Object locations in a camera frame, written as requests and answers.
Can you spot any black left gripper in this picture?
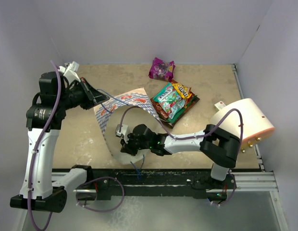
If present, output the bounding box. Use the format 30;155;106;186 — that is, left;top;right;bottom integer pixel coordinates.
58;77;110;111

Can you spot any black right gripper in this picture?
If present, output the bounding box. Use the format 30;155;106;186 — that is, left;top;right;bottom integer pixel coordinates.
121;131;152;156

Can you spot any blue checkered paper bag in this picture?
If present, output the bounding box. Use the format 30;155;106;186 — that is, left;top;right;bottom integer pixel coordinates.
93;87;164;180

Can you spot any red snack packet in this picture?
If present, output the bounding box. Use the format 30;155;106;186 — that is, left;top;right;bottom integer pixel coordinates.
151;91;198;120

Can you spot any teal Fox's candy bag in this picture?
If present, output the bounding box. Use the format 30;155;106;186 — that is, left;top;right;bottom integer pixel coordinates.
153;83;185;119

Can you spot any purple candy snack bag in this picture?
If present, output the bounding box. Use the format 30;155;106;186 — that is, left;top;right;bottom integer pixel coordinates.
149;57;175;81

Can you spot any yellow candy packet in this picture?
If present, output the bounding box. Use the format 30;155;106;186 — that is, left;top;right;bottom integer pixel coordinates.
172;83;192;99

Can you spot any green snack box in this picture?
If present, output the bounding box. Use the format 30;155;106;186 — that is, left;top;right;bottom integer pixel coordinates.
159;95;199;124

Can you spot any colourful Fox's candy bag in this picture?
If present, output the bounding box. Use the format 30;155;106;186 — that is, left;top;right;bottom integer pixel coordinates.
183;91;194;108

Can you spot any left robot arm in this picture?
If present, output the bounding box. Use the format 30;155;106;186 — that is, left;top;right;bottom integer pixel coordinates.
10;71;109;213

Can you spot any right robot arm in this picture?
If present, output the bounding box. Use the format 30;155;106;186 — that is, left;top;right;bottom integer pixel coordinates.
115;124;241;188

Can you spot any small green white box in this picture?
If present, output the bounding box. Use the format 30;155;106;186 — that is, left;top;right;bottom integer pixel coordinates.
214;101;226;111

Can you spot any cream cylindrical appliance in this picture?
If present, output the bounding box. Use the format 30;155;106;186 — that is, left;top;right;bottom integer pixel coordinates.
210;98;275;152

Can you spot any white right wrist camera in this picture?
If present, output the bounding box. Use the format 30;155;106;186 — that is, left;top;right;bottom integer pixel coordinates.
115;124;130;143

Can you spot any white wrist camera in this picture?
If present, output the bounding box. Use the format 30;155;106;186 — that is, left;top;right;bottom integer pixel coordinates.
115;124;130;143
58;61;81;84

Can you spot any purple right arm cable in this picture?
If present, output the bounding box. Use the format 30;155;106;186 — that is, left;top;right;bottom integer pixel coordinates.
117;105;244;207

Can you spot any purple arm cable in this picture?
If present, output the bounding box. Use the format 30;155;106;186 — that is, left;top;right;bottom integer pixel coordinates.
117;105;244;207
27;60;62;231

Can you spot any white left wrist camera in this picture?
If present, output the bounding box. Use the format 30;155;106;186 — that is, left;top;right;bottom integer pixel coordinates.
58;61;81;84

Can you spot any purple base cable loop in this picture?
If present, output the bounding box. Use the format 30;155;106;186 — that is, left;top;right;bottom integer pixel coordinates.
75;177;125;213

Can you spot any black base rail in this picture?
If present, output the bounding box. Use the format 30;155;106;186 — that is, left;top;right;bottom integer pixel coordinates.
76;169;236;201

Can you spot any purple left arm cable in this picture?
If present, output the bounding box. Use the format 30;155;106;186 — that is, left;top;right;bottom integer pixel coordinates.
27;60;62;231

